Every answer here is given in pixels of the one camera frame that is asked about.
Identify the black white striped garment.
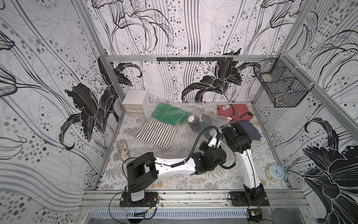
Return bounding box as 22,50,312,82
135,119,178,150

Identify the dark blue garment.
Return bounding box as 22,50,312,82
239,120,262,141

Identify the white mini drawer unit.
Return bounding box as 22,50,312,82
122,90,150,117

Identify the small electronics board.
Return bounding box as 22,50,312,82
247,210,263,223

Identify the aluminium mounting rail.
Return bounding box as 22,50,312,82
80,189,309,209

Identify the light blue alarm clock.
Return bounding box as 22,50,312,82
265,165,286,182

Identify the black wire wall basket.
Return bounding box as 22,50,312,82
253,57,314,108

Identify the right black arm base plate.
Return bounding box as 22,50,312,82
229,183,270,207

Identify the clear plastic vacuum bag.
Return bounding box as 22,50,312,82
151,103,231,133

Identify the white slotted cable duct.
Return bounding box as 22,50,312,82
88,209,248,219

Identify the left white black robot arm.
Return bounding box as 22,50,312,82
122,126,236,202

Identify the red garment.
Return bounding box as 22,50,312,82
217,104,253,122

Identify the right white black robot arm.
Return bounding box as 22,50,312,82
186,115,265,202

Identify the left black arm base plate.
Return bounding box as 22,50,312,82
119,190,158,208

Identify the green garment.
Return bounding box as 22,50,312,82
151,103,192,126

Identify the black wall hook rail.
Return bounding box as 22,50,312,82
156,57,234,62

